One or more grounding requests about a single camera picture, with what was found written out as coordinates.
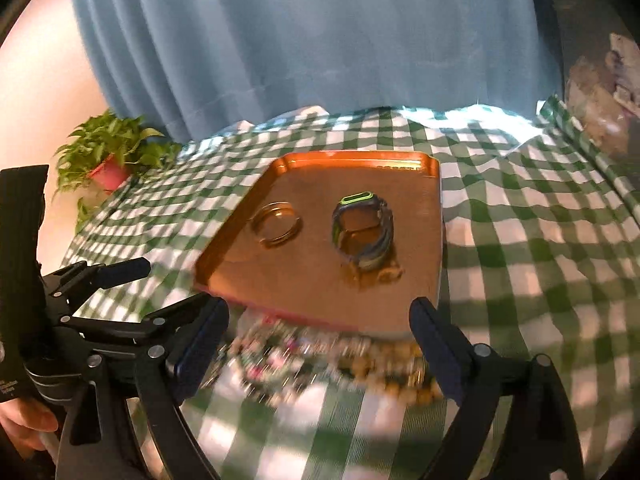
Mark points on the blue curtain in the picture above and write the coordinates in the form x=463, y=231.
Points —
x=300, y=35

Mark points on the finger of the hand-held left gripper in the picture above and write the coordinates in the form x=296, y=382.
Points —
x=150, y=329
x=125, y=267

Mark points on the green checkered tablecloth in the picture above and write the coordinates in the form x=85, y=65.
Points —
x=525, y=220

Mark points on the green and black watch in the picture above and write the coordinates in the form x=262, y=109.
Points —
x=382, y=240

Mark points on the potted green plant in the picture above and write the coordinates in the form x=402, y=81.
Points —
x=115, y=135

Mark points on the copper metal tray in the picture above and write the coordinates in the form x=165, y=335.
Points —
x=310, y=270

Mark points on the person's left hand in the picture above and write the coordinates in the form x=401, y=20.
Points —
x=25, y=420

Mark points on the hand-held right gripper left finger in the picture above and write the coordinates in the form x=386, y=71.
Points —
x=197, y=355

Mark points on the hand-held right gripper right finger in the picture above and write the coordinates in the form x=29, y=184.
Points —
x=437, y=350

